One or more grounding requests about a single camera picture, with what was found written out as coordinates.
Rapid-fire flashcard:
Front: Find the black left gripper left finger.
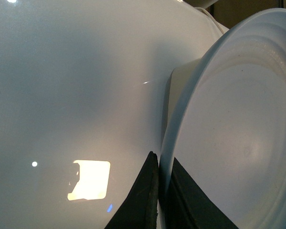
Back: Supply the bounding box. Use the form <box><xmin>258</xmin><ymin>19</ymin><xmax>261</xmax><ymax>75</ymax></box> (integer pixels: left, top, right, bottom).
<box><xmin>106</xmin><ymin>151</ymin><xmax>159</xmax><ymax>229</ymax></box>

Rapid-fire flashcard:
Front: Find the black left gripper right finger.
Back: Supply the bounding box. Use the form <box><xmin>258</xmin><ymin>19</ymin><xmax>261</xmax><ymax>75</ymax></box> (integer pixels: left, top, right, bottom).
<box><xmin>165</xmin><ymin>158</ymin><xmax>237</xmax><ymax>229</ymax></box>

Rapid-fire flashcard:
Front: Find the light blue plate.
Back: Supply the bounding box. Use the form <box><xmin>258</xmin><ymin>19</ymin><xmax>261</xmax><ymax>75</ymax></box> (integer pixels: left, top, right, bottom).
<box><xmin>159</xmin><ymin>8</ymin><xmax>286</xmax><ymax>229</ymax></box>

